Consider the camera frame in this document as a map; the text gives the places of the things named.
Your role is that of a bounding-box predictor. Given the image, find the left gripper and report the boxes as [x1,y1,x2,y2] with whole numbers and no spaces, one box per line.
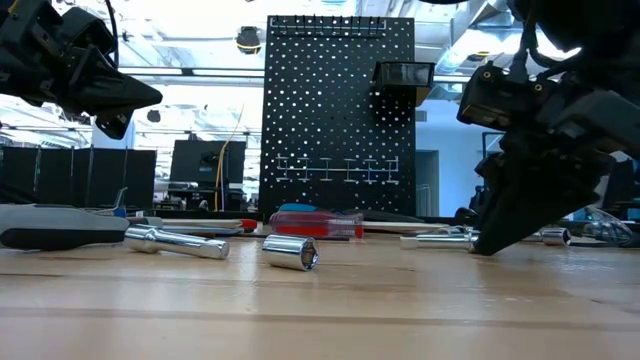
[0,0,164,141]

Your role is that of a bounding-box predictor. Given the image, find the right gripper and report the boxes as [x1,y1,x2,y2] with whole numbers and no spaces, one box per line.
[474,89,640,255]

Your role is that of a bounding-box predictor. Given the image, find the small chrome socket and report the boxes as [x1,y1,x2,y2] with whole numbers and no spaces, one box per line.
[539,226,573,248]

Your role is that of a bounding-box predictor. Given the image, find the chrome socket extension bar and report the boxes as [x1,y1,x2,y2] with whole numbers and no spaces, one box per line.
[398,230,479,252]

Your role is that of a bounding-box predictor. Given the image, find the grey black flathead screwdriver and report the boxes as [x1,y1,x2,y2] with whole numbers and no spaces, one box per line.
[0,202,166,251]

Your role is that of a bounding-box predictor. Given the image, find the long chrome socket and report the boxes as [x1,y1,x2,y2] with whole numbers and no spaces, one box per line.
[123,223,232,261]

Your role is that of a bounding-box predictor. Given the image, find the red clear-handled screwdriver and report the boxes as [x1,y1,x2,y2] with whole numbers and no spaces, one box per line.
[268,210,365,240]

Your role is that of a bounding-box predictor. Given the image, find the short chrome socket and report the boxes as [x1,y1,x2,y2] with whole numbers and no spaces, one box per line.
[261,233,321,273]

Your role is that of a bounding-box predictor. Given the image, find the white round pillar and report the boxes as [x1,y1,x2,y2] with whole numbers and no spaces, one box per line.
[91,119,136,150]

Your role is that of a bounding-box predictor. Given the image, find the black room divider panels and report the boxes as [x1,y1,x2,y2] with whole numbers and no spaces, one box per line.
[0,146,157,210]

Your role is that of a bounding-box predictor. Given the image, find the clear safety glasses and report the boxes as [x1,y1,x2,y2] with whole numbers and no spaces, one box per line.
[569,205,637,247]

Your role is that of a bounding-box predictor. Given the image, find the black computer monitor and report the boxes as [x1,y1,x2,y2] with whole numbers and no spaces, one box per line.
[169,139,248,184]

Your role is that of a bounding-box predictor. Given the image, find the black hanging ceiling device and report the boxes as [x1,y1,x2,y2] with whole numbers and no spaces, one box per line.
[235,25,263,56]

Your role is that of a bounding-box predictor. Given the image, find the black hanging parts bin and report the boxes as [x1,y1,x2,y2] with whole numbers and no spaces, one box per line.
[372,60,436,107]

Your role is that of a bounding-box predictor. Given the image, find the black metal pegboard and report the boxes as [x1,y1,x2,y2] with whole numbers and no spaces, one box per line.
[258,14,417,221]

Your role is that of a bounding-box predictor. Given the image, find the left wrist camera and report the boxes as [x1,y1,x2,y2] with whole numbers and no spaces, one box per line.
[59,5,119,57]

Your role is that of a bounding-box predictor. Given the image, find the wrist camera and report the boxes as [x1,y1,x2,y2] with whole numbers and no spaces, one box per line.
[457,60,559,134]
[59,5,119,57]

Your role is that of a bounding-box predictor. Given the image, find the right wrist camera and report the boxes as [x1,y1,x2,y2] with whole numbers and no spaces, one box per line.
[457,60,559,134]

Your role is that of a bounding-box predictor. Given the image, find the yellow hanging cable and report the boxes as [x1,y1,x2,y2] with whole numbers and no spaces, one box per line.
[213,103,246,212]

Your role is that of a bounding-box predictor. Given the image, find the steel ring tool holder rail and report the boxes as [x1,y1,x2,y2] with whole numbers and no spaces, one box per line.
[274,155,401,185]

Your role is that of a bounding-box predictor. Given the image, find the steel multi-hook tool rail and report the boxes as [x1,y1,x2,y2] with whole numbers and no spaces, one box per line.
[268,14,388,39]

